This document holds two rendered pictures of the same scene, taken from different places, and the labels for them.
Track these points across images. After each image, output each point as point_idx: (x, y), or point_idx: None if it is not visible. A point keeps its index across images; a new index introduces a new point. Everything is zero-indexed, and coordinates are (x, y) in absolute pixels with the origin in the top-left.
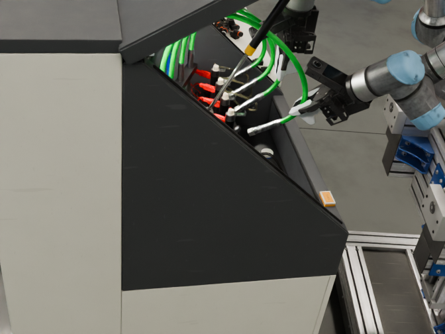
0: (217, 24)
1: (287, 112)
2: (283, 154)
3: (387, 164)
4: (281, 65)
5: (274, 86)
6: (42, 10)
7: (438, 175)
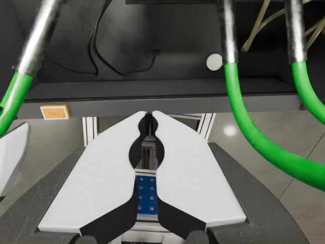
0: None
1: (255, 105)
2: (201, 82)
3: None
4: (80, 163)
5: (230, 96)
6: None
7: (147, 208)
